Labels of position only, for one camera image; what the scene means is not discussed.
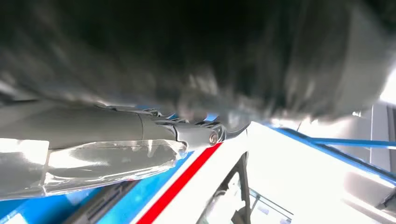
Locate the red barrier belt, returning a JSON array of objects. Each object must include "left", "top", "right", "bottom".
[{"left": 135, "top": 142, "right": 223, "bottom": 224}]

